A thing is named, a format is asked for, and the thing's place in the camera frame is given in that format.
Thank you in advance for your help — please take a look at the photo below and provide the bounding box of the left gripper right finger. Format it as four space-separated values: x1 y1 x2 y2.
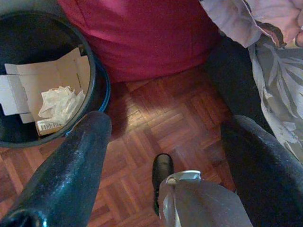
221 114 303 227

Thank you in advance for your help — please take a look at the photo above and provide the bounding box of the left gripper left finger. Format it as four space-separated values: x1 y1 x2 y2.
0 111 112 227

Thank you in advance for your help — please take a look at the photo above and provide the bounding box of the small barcode labelled carton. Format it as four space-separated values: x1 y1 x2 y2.
35 119 66 137

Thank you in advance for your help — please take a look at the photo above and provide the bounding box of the crumpled white paper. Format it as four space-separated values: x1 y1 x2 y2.
37 85 86 126

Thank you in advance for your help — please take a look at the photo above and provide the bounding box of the bed with grey leaf sheet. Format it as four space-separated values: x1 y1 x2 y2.
205 35 303 164

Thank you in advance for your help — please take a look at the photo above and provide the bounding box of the flattened brown cardboard box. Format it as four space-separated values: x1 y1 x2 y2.
0 48 90 123

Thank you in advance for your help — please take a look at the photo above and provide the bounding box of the black round waste bin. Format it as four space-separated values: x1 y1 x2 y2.
0 10 112 148

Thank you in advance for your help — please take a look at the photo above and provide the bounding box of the pink cartoon print blanket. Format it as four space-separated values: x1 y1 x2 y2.
200 0 303 49

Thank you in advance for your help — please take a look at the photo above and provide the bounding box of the large red cushion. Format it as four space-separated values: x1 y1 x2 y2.
56 0 222 83

